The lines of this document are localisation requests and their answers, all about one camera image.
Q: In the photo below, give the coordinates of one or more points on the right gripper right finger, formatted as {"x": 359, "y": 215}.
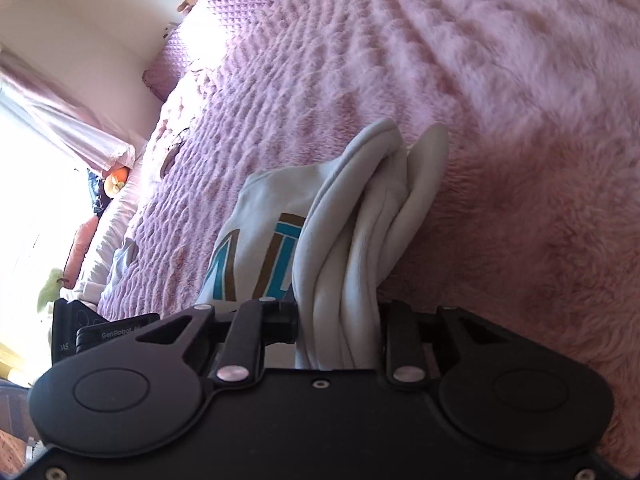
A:
{"x": 405, "y": 333}

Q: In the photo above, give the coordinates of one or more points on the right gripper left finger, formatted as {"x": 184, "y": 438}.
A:
{"x": 242, "y": 336}

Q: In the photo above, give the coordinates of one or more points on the white t-shirt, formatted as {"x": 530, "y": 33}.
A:
{"x": 329, "y": 234}

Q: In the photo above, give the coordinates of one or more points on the orange plush toy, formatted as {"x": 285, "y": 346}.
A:
{"x": 115, "y": 181}

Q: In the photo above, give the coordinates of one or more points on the pink curtain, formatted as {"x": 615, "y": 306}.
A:
{"x": 47, "y": 108}

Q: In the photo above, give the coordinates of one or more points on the pink fluffy blanket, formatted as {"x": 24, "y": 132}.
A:
{"x": 536, "y": 225}

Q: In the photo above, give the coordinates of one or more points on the purple quilted headboard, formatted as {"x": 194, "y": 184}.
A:
{"x": 202, "y": 38}

